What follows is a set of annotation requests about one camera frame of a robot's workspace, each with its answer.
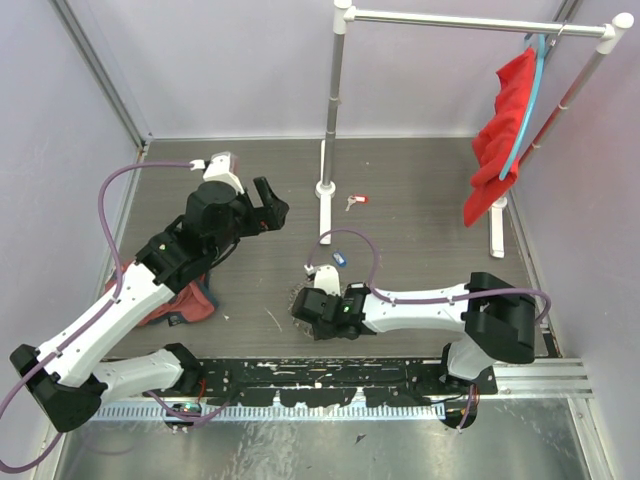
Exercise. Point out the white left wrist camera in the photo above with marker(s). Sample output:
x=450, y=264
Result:
x=221, y=167

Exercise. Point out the blue clothes hanger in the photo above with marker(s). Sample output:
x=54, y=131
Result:
x=540, y=54

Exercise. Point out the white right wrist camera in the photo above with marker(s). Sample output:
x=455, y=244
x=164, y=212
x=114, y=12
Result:
x=324, y=277

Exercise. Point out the metal disc with keyrings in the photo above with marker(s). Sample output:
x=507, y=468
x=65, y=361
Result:
x=307, y=307

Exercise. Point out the white clothes rack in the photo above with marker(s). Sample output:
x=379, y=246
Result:
x=345, y=12

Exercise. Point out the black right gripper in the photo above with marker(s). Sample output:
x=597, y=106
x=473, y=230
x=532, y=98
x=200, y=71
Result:
x=322, y=333

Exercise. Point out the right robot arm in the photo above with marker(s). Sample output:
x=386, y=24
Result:
x=494, y=321

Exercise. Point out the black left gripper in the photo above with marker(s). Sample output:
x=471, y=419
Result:
x=266, y=218

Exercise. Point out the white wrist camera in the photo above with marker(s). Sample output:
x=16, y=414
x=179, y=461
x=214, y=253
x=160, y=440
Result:
x=324, y=277
x=221, y=167

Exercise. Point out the key with red tag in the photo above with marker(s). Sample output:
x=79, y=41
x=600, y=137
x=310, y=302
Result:
x=356, y=199

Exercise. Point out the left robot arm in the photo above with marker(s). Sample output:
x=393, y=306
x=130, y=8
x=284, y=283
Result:
x=68, y=376

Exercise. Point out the red cloth on hanger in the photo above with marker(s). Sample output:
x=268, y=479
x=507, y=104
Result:
x=495, y=141

